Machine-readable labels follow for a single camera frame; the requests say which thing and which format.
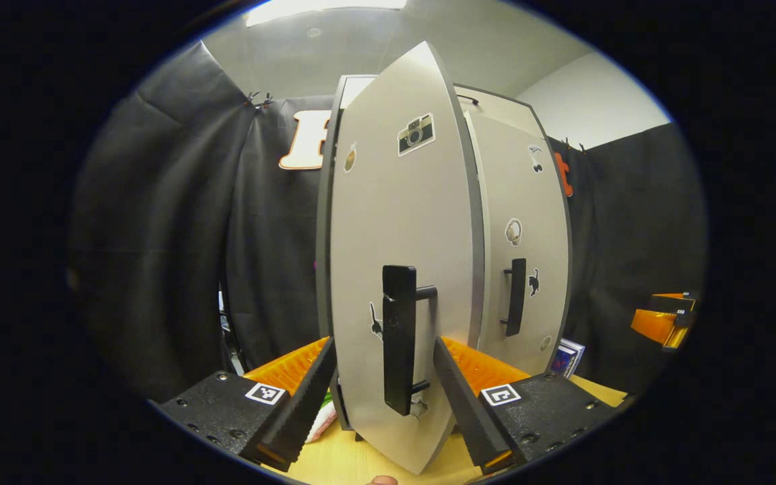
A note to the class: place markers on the blue patterned box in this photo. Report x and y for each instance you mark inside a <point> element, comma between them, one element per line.
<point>568,358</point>

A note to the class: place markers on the ceiling light panel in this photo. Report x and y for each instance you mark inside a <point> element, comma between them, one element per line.
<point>324,8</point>

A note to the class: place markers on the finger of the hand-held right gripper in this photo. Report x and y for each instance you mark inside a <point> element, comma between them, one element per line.
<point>654,325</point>
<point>674,302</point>

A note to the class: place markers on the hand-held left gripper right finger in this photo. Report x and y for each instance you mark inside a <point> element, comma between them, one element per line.
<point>469,417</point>

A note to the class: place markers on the white door with cat sticker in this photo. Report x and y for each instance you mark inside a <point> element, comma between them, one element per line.
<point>529,195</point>

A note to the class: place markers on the watermelon slice toy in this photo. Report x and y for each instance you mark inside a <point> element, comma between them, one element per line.
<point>324,421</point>

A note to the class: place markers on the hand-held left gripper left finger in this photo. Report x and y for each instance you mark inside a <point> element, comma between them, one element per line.
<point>300,411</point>

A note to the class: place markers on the white cabinet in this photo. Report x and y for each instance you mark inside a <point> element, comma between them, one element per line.
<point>322,215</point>

